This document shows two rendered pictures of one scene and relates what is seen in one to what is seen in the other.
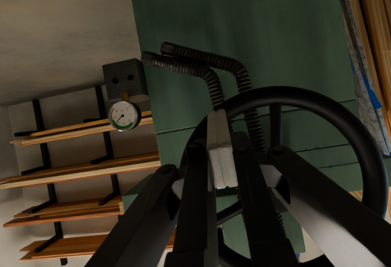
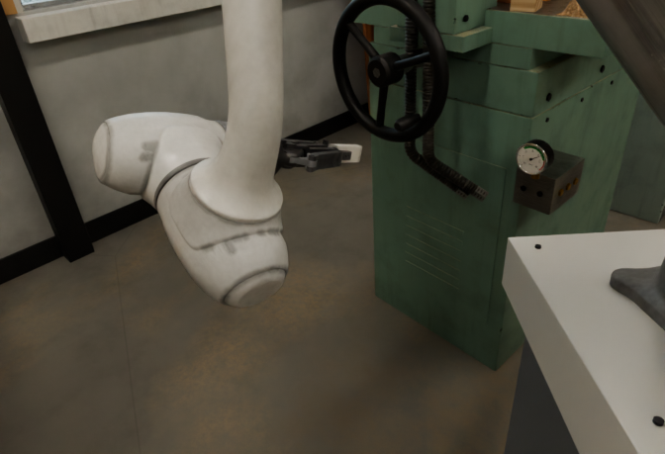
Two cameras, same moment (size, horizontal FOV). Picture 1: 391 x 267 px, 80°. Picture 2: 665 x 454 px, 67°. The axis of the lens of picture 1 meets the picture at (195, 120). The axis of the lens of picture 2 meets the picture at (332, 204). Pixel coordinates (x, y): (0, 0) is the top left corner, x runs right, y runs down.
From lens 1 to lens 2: 80 cm
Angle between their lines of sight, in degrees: 62
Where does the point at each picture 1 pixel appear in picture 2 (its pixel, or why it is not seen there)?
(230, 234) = (449, 10)
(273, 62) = not seen: hidden behind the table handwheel
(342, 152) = (382, 38)
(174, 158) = (519, 83)
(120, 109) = (531, 166)
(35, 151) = not seen: outside the picture
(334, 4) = (374, 152)
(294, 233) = not seen: outside the picture
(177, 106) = (500, 136)
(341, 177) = (385, 15)
